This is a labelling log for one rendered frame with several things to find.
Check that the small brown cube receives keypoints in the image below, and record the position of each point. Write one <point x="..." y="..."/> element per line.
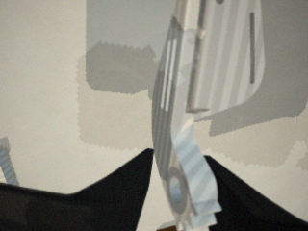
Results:
<point x="171" y="228"/>

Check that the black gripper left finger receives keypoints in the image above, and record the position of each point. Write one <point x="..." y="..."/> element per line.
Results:
<point x="113" y="203"/>

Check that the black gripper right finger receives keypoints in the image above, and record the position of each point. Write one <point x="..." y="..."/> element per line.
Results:
<point x="245" y="209"/>

